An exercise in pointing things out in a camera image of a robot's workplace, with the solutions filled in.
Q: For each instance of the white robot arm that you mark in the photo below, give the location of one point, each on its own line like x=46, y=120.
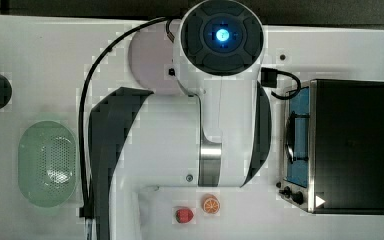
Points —
x=216, y=133

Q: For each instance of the green oval strainer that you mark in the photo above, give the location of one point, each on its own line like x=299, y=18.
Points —
x=47, y=164

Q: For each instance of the lilac round plate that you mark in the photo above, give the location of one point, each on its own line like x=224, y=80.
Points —
x=151, y=60

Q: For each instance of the orange slice toy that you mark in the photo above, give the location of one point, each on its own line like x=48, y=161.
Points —
x=210, y=204

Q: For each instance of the red strawberry toy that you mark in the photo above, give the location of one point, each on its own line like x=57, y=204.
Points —
x=184, y=215

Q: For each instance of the black toaster oven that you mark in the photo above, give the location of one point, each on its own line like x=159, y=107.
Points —
x=333, y=148

